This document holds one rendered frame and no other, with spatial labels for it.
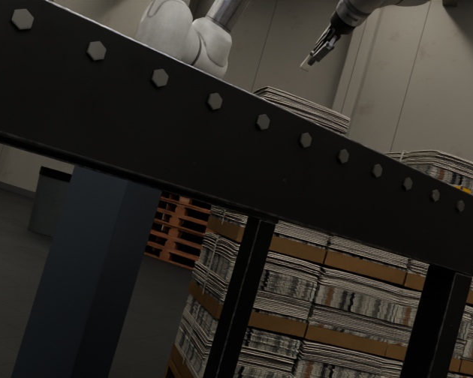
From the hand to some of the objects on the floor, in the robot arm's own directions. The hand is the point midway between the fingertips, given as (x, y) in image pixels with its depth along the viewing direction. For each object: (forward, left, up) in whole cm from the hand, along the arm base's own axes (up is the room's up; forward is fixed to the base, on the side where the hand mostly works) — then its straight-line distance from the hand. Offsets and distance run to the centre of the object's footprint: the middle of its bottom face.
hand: (309, 61), depth 169 cm
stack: (+30, +40, -120) cm, 130 cm away
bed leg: (+12, -37, -120) cm, 126 cm away
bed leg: (+54, -64, -120) cm, 146 cm away
